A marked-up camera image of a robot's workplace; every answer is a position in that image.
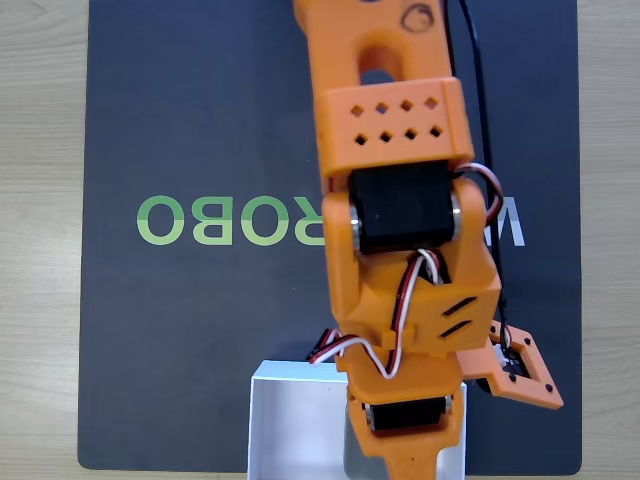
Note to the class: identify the white cardboard box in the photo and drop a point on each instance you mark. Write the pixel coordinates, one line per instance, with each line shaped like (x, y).
(290, 425)

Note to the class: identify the dark mat with WOWROBO print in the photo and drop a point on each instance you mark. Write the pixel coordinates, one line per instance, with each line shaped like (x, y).
(200, 125)

